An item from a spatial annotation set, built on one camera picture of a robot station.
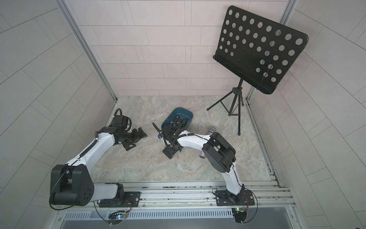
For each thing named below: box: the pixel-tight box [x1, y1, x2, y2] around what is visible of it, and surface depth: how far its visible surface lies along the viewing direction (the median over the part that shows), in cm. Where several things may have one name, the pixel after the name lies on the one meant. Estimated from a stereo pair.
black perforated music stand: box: [206, 5, 309, 136], surface depth 64 cm
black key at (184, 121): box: [182, 117, 188, 127], surface depth 104 cm
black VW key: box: [172, 114, 183, 125], surface depth 104 cm
